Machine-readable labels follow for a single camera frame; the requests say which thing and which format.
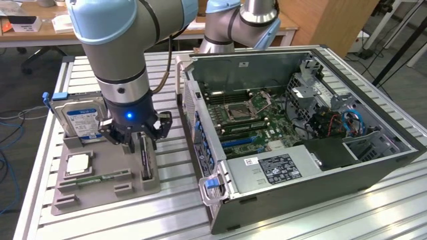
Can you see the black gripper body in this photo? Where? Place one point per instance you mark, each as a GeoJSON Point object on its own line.
{"type": "Point", "coordinates": [129, 112]}

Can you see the green graphics card black fan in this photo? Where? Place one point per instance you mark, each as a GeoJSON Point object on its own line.
{"type": "Point", "coordinates": [146, 157]}

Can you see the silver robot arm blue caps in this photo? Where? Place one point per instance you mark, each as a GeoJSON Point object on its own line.
{"type": "Point", "coordinates": [117, 50]}

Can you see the hard disk with blue rails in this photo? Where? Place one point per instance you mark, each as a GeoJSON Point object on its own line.
{"type": "Point", "coordinates": [81, 120]}

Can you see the silver CPU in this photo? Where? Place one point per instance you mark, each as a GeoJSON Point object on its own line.
{"type": "Point", "coordinates": [78, 165]}

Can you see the grey parts rack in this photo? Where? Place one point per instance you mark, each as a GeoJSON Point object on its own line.
{"type": "Point", "coordinates": [107, 175]}

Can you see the green RAM stick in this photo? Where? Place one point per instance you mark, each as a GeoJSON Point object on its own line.
{"type": "Point", "coordinates": [101, 178]}

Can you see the black expansion slot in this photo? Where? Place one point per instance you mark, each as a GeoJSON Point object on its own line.
{"type": "Point", "coordinates": [235, 136]}

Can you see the thin metal locking lever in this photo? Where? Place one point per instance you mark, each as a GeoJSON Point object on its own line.
{"type": "Point", "coordinates": [226, 98]}

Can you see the CPU socket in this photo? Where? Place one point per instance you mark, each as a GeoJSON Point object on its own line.
{"type": "Point", "coordinates": [238, 111]}

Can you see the long blue expansion slot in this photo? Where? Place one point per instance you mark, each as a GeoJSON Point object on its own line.
{"type": "Point", "coordinates": [243, 142]}

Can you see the blue case latch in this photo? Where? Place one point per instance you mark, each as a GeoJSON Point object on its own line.
{"type": "Point", "coordinates": [211, 184]}

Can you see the grey power supply with label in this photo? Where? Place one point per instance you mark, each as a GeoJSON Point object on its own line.
{"type": "Point", "coordinates": [241, 175]}

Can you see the silver socket cover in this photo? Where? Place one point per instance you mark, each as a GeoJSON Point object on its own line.
{"type": "Point", "coordinates": [261, 100]}

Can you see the black office chair base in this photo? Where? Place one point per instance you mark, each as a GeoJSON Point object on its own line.
{"type": "Point", "coordinates": [29, 69]}

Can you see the green motherboard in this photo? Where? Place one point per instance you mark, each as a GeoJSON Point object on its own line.
{"type": "Point", "coordinates": [278, 130]}

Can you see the silver chipset heatsink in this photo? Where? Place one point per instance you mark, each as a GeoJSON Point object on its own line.
{"type": "Point", "coordinates": [277, 145]}

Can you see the white round holder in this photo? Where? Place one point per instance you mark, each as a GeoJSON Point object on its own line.
{"type": "Point", "coordinates": [62, 25]}

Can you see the wooden desk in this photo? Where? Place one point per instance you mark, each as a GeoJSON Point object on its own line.
{"type": "Point", "coordinates": [34, 37]}

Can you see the grey metal disk bay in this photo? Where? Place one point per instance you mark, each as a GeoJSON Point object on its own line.
{"type": "Point", "coordinates": [307, 95]}
{"type": "Point", "coordinates": [370, 150]}

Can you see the white box black top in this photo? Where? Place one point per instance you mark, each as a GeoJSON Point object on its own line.
{"type": "Point", "coordinates": [25, 27]}

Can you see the orange packet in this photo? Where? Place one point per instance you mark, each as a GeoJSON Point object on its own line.
{"type": "Point", "coordinates": [5, 27]}

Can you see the grey cup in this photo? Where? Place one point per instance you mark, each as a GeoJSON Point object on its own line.
{"type": "Point", "coordinates": [46, 3]}

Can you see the black grey PC case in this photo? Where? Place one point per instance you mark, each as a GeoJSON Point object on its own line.
{"type": "Point", "coordinates": [301, 207]}

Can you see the wooden cabinet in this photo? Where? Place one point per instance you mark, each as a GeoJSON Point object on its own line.
{"type": "Point", "coordinates": [334, 25]}

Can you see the black power adapter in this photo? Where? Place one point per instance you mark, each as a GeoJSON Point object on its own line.
{"type": "Point", "coordinates": [366, 54]}

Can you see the black tripod pole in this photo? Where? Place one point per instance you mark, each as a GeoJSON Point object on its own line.
{"type": "Point", "coordinates": [401, 52]}

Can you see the white desk frame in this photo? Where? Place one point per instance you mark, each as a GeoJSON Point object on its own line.
{"type": "Point", "coordinates": [381, 30]}

